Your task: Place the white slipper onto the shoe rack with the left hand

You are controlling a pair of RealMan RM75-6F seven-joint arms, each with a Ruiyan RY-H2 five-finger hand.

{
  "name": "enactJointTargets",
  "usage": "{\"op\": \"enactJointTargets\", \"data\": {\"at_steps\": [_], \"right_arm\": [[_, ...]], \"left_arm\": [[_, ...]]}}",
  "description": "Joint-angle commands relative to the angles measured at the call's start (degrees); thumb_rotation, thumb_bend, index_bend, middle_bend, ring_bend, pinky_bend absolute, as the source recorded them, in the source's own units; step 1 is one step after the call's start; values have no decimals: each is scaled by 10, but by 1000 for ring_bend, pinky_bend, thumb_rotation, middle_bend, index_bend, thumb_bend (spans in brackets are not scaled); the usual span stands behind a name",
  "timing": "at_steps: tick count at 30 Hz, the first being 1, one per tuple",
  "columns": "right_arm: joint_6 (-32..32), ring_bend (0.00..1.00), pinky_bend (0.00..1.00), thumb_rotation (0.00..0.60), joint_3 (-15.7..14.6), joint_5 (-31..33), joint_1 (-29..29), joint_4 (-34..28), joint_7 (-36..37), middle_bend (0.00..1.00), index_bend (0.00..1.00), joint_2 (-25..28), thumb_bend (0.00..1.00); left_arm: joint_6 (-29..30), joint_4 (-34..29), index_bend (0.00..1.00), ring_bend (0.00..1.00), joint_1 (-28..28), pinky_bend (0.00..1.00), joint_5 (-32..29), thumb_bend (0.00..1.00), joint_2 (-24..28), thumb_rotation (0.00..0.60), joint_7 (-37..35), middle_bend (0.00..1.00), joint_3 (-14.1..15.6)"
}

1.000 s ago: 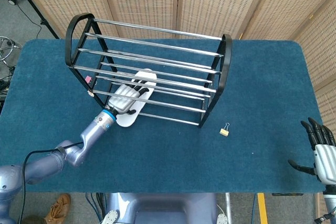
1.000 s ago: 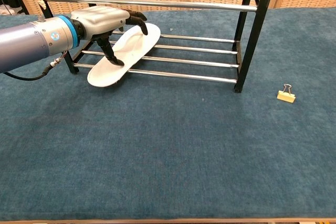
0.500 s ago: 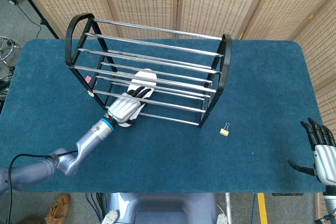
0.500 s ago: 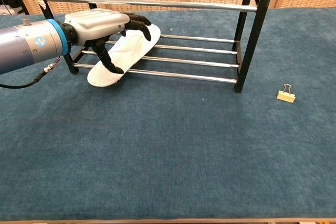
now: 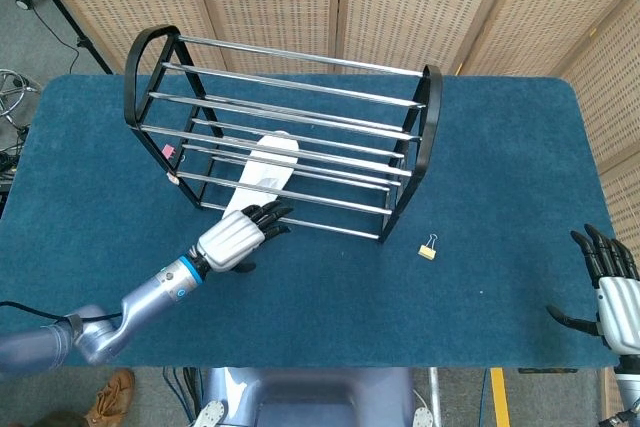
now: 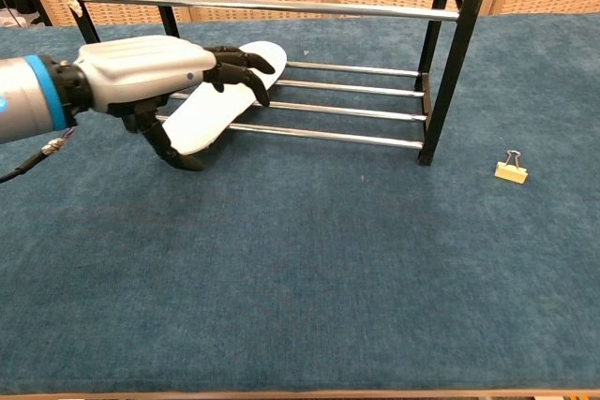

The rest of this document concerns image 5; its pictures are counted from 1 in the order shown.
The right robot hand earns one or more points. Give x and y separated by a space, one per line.
620 312

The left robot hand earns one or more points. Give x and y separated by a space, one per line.
230 242

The white slipper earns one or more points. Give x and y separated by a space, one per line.
267 167

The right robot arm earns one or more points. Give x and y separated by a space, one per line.
627 387

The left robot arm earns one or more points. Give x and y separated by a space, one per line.
145 302

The brown leather shoe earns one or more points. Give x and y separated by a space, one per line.
112 397

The black shoe rack chrome bars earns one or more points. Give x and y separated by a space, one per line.
430 117

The pink binder clip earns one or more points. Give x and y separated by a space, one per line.
169 152

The blue carpet table cover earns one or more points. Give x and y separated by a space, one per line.
375 297

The robot torso base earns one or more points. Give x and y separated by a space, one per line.
310 397

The yellow binder clip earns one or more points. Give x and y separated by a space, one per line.
427 252

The metal table leg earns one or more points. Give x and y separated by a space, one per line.
435 392

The chrome stool base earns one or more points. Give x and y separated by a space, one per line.
12 84

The black wheeled stand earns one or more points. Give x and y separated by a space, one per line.
60 7

